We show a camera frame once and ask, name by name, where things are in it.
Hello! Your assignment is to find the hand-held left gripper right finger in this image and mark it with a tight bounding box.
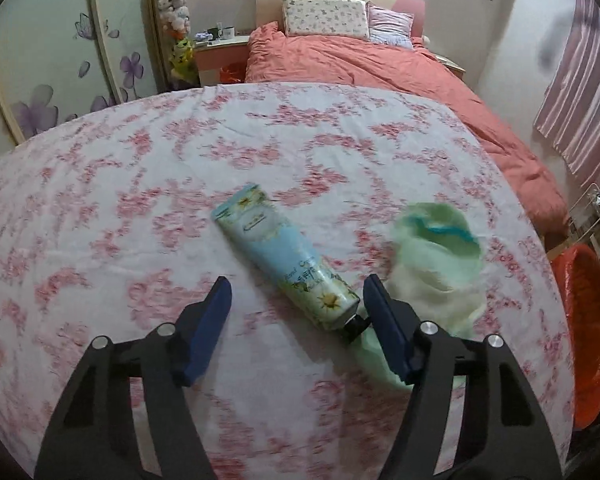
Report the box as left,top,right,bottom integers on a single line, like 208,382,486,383
362,274,563,480

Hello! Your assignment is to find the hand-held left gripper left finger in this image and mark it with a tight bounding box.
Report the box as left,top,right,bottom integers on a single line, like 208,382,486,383
34,276,232,480

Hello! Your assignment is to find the pale green cloth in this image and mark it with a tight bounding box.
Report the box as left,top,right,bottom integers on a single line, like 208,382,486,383
352,202,484,392

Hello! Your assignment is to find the light blue hand cream tube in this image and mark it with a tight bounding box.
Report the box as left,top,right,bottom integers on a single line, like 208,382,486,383
211,183,369,345

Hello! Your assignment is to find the orange plastic basket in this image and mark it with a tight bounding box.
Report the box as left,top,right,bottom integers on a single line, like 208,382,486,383
550,246,600,431

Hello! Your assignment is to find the pink floral sheet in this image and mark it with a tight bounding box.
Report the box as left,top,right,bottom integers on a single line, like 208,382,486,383
0,82,577,480

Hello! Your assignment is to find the red duvet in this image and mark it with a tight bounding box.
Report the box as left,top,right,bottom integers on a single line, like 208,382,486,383
244,22,572,237

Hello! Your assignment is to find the yellow green plush toy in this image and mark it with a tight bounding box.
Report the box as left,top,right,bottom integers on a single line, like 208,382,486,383
169,39,199,81

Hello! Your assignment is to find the pink nightstand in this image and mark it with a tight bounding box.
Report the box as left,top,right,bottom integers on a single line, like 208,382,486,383
194,35,251,86

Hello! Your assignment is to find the cream bedside table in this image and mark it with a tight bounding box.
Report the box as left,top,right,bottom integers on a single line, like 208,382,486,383
432,52,466,79

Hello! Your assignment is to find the pink striped pillow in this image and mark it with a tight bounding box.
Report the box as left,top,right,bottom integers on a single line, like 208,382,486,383
366,6,415,51

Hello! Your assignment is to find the pink striped curtain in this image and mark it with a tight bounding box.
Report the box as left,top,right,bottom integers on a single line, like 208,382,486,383
534,0,600,192

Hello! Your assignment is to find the white floral pillow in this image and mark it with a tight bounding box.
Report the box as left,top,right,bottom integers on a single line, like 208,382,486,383
281,0,370,41

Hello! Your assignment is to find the stack of plush toys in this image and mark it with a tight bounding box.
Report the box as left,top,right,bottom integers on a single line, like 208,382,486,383
156,0,194,41

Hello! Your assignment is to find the wardrobe with floral glass doors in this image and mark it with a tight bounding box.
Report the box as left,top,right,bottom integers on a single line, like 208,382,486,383
0,0,174,149

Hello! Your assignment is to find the white wire rack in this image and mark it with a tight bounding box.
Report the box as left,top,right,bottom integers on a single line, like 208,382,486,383
567,182,600,262

